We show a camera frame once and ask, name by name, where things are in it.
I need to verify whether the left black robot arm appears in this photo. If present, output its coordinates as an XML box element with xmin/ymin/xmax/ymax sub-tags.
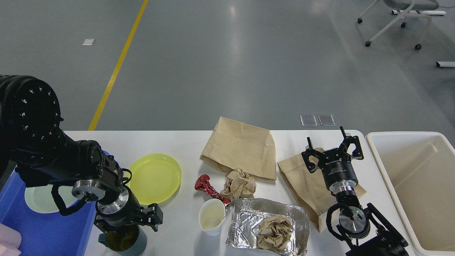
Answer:
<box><xmin>1</xmin><ymin>75</ymin><xmax>164</xmax><ymax>233</ymax></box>

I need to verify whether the white plastic bin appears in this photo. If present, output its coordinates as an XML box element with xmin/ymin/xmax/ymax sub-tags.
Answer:
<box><xmin>366</xmin><ymin>132</ymin><xmax>455</xmax><ymax>256</ymax></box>

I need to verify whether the white bar on floor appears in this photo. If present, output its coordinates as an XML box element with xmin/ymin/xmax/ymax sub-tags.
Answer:
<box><xmin>436</xmin><ymin>61</ymin><xmax>455</xmax><ymax>68</ymax></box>

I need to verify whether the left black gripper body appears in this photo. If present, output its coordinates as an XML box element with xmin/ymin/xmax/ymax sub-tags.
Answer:
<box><xmin>94</xmin><ymin>185</ymin><xmax>141</xmax><ymax>228</ymax></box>

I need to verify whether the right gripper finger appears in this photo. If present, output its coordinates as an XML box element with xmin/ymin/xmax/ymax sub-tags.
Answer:
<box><xmin>338</xmin><ymin>126</ymin><xmax>364</xmax><ymax>160</ymax></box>
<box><xmin>301</xmin><ymin>137</ymin><xmax>325</xmax><ymax>174</ymax></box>

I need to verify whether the pink mug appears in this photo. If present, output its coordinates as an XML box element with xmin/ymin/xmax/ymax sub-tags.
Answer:
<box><xmin>0</xmin><ymin>224</ymin><xmax>22</xmax><ymax>256</ymax></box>

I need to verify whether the right floor outlet plate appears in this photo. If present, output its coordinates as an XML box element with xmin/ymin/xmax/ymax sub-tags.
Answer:
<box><xmin>318</xmin><ymin>114</ymin><xmax>336</xmax><ymax>126</ymax></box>

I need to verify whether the yellow plastic plate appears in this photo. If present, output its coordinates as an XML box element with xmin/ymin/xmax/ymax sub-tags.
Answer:
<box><xmin>128</xmin><ymin>154</ymin><xmax>182</xmax><ymax>205</ymax></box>

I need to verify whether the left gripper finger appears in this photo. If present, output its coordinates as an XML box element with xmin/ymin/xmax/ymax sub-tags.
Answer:
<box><xmin>94</xmin><ymin>220</ymin><xmax>117</xmax><ymax>233</ymax></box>
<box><xmin>137</xmin><ymin>203</ymin><xmax>164</xmax><ymax>232</ymax></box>

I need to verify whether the large brown paper bag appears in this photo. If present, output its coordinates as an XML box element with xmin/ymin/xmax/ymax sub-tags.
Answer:
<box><xmin>200</xmin><ymin>117</ymin><xmax>277</xmax><ymax>180</ymax></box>

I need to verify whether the brown paper bag under gripper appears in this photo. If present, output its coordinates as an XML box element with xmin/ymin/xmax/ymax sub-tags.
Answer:
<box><xmin>277</xmin><ymin>148</ymin><xmax>367</xmax><ymax>233</ymax></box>

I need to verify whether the pale green plate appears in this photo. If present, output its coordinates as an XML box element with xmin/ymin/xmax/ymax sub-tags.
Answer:
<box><xmin>24</xmin><ymin>185</ymin><xmax>77</xmax><ymax>214</ymax></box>

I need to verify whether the aluminium foil tray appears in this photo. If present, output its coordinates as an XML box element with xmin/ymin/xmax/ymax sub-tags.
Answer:
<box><xmin>226</xmin><ymin>199</ymin><xmax>310</xmax><ymax>256</ymax></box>

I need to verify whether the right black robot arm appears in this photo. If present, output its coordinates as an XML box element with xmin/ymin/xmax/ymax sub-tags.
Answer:
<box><xmin>301</xmin><ymin>127</ymin><xmax>408</xmax><ymax>256</ymax></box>

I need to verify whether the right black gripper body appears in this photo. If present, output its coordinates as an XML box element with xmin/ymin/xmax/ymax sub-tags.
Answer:
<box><xmin>317</xmin><ymin>148</ymin><xmax>359</xmax><ymax>193</ymax></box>

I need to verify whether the red foil wrapper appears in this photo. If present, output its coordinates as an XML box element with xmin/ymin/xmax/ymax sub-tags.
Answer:
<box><xmin>194</xmin><ymin>174</ymin><xmax>231</xmax><ymax>206</ymax></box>

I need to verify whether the office chair with castors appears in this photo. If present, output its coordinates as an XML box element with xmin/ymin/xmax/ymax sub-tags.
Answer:
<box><xmin>365</xmin><ymin>0</ymin><xmax>440</xmax><ymax>50</ymax></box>

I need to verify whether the left floor outlet plate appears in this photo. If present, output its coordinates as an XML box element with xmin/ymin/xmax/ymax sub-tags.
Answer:
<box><xmin>300</xmin><ymin>114</ymin><xmax>318</xmax><ymax>127</ymax></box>

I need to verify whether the crumpled paper in tray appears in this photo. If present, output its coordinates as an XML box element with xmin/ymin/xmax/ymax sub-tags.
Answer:
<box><xmin>257</xmin><ymin>215</ymin><xmax>294</xmax><ymax>252</ymax></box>

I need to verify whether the blue plastic tray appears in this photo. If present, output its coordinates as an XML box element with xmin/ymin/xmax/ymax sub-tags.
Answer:
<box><xmin>0</xmin><ymin>171</ymin><xmax>96</xmax><ymax>256</ymax></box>

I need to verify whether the crumpled brown paper ball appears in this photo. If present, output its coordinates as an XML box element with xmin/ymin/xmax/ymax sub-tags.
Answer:
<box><xmin>220</xmin><ymin>169</ymin><xmax>256</xmax><ymax>201</ymax></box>

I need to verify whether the white paper cup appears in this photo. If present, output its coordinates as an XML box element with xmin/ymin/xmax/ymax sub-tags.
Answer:
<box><xmin>198</xmin><ymin>199</ymin><xmax>226</xmax><ymax>237</ymax></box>

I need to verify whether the dark teal mug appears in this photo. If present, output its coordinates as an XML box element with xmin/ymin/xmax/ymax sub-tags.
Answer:
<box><xmin>98</xmin><ymin>225</ymin><xmax>148</xmax><ymax>256</ymax></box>

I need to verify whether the floor outlet plate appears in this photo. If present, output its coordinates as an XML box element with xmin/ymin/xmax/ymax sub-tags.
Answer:
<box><xmin>318</xmin><ymin>114</ymin><xmax>336</xmax><ymax>126</ymax></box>
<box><xmin>300</xmin><ymin>114</ymin><xmax>318</xmax><ymax>127</ymax></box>

